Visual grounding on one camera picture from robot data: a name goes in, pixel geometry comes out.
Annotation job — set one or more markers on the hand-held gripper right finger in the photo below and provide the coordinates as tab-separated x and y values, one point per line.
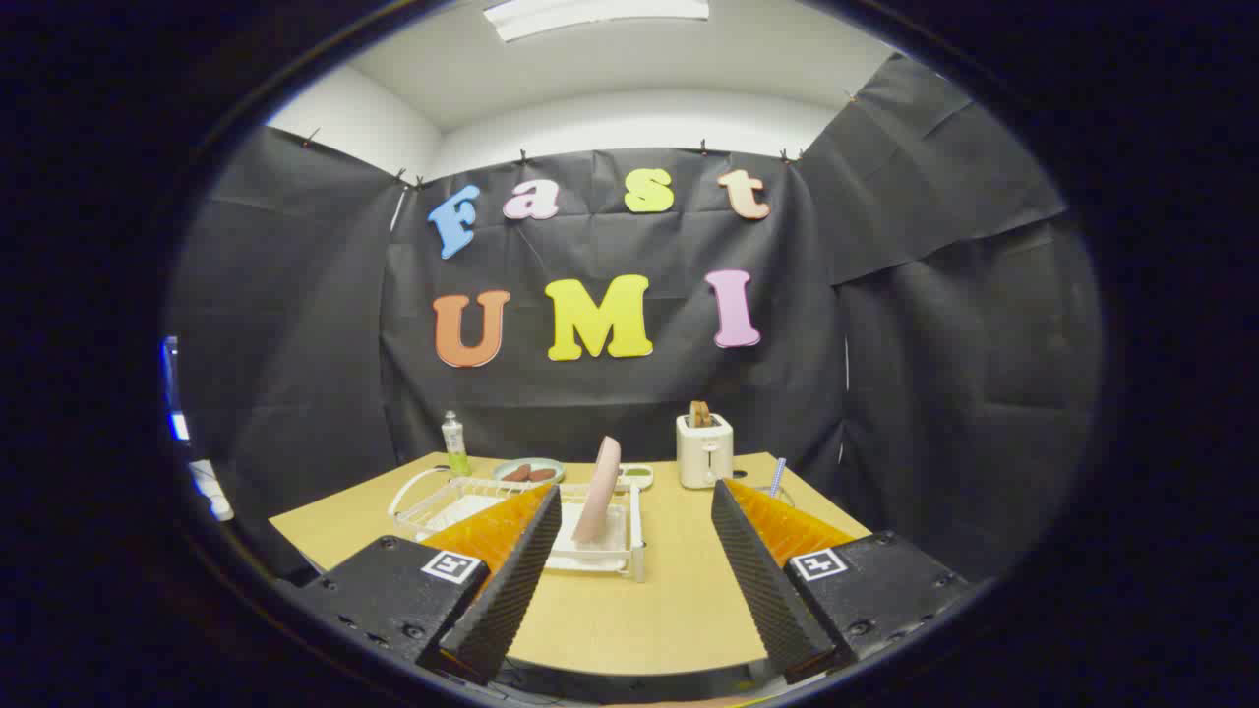
762	580

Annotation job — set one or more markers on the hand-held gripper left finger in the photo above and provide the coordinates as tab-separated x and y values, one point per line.
511	580

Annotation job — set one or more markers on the pink plate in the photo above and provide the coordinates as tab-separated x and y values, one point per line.
598	492

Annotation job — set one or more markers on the light blue plate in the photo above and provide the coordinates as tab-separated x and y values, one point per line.
531	462

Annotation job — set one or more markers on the white divided dish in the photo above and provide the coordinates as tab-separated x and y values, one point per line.
637	482

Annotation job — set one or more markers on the white toaster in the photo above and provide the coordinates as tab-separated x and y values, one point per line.
703	457

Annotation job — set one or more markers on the green and white bottle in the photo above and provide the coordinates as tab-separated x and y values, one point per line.
455	447

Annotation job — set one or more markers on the black backdrop cloth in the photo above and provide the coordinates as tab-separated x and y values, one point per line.
590	393

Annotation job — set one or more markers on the ceiling light panel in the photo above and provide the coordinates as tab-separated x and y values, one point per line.
600	15

